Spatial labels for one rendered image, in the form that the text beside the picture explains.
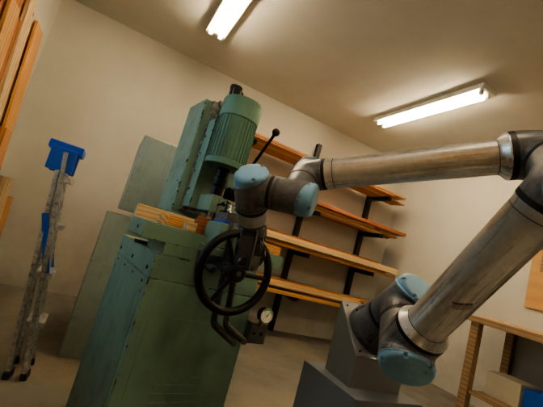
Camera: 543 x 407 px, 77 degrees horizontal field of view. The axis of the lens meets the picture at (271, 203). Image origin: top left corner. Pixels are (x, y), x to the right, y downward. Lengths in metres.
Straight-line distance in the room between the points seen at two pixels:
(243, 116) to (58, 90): 2.69
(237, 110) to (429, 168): 0.85
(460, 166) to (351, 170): 0.26
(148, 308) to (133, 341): 0.11
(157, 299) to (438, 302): 0.88
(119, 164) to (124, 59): 1.07
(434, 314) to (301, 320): 3.70
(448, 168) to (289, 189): 0.38
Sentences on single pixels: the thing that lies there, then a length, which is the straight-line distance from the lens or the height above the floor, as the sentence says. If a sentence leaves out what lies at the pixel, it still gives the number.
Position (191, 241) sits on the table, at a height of 0.87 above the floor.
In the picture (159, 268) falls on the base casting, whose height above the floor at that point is 0.75.
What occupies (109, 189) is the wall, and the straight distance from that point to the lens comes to 3.78.
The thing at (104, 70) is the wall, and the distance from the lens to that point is 4.00.
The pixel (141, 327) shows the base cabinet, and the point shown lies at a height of 0.55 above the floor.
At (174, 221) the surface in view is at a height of 0.92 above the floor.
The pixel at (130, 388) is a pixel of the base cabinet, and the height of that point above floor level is 0.35.
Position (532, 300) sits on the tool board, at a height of 1.13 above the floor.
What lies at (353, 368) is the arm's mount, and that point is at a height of 0.61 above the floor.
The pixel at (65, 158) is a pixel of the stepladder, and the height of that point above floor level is 1.08.
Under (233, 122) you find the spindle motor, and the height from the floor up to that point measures 1.38.
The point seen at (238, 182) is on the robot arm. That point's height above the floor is 1.05.
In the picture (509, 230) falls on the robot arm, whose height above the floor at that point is 1.08.
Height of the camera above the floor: 0.91
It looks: 8 degrees up
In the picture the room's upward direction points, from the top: 16 degrees clockwise
